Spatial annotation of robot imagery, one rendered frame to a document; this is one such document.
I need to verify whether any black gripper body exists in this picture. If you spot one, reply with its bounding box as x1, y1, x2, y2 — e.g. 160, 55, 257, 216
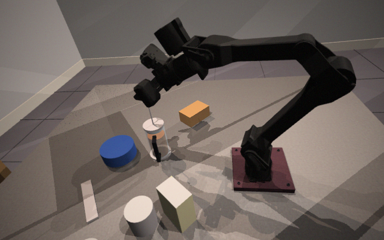
134, 57, 184, 108

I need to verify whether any orange rectangular block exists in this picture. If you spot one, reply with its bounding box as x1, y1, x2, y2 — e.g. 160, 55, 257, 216
179, 100, 210, 127

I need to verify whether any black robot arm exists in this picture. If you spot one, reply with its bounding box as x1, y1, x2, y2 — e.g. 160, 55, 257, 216
139, 17, 356, 182

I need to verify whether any glass french press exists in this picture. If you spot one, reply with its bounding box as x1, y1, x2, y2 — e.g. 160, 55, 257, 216
143, 108, 172, 162

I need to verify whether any grey cylinder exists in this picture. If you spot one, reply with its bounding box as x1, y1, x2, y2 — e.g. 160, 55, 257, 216
123, 195, 158, 238

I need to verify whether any blue short cylinder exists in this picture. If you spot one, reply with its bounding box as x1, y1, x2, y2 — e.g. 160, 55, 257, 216
99, 135, 137, 168

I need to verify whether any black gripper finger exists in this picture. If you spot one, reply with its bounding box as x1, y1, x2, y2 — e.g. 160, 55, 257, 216
151, 77, 157, 85
134, 94, 142, 101

